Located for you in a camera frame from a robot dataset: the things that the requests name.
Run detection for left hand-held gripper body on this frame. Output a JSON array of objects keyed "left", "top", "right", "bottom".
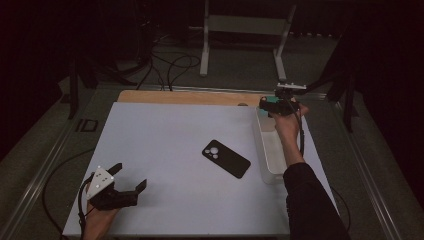
[{"left": 86, "top": 165, "right": 140, "bottom": 212}]

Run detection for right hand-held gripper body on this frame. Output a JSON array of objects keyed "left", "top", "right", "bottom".
[{"left": 258, "top": 82, "right": 308, "bottom": 118}]

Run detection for white plastic bin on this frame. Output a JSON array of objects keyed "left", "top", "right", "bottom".
[{"left": 252, "top": 105, "right": 301, "bottom": 185}]

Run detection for black phone case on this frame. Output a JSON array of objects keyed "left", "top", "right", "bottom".
[{"left": 201, "top": 139, "right": 252, "bottom": 180}]

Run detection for person's right hand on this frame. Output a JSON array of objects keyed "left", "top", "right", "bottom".
[{"left": 268, "top": 98, "right": 310, "bottom": 143}]

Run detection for person's left hand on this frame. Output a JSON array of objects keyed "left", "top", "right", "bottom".
[{"left": 82, "top": 185, "right": 120, "bottom": 240}]

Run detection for white paper mat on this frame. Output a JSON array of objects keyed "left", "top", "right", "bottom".
[{"left": 62, "top": 101, "right": 338, "bottom": 238}]

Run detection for black stand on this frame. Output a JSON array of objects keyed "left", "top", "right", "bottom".
[
  {"left": 306, "top": 59, "right": 360, "bottom": 133},
  {"left": 66, "top": 49, "right": 138, "bottom": 120}
]

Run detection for grey metal stand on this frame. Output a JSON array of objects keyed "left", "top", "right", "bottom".
[{"left": 199, "top": 0, "right": 298, "bottom": 82}]

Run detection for left hand-held gripper cable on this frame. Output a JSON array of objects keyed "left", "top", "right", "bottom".
[{"left": 77, "top": 173, "right": 96, "bottom": 240}]

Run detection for hand-held gripper cable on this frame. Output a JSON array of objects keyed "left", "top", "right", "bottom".
[
  {"left": 77, "top": 173, "right": 96, "bottom": 240},
  {"left": 289, "top": 99, "right": 306, "bottom": 158}
]

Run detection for right hand-held gripper cable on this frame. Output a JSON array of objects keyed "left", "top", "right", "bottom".
[{"left": 289, "top": 99, "right": 306, "bottom": 158}]

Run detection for looped black floor cable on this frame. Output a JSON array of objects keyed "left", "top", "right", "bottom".
[{"left": 165, "top": 53, "right": 202, "bottom": 92}]

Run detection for thin black floor cable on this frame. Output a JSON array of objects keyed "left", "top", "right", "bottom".
[{"left": 331, "top": 186, "right": 352, "bottom": 234}]

